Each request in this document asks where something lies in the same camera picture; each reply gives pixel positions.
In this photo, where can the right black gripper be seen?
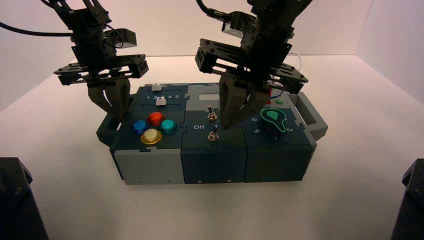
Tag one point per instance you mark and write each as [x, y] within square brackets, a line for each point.
[265, 49]

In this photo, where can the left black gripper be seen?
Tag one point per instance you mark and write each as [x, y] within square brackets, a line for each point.
[92, 43]

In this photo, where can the green pointer rotary knob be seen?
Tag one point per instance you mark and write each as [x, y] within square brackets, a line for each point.
[271, 120]

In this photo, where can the grey rectangular display panel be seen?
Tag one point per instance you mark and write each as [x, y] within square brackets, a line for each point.
[208, 97]

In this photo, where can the blue round push button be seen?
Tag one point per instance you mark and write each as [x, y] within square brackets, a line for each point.
[140, 126]

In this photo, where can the white slider knob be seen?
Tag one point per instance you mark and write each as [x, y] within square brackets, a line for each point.
[156, 87]
[160, 102]

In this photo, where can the red round push button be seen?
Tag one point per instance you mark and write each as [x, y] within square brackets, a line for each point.
[156, 117]

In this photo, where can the yellow round push button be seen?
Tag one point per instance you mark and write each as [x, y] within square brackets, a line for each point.
[151, 136]

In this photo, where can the green round push button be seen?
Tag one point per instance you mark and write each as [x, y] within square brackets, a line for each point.
[168, 125]

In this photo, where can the dark teal grey task box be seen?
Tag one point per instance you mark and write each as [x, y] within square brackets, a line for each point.
[212, 165]

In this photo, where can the metal toggle switch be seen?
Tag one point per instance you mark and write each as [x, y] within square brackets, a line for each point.
[213, 136]
[211, 115]

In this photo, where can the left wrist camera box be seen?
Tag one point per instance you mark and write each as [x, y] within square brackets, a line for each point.
[127, 38]

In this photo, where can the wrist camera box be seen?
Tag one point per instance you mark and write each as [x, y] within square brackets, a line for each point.
[232, 29]
[127, 38]

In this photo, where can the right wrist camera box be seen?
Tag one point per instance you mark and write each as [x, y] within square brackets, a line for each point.
[232, 29]

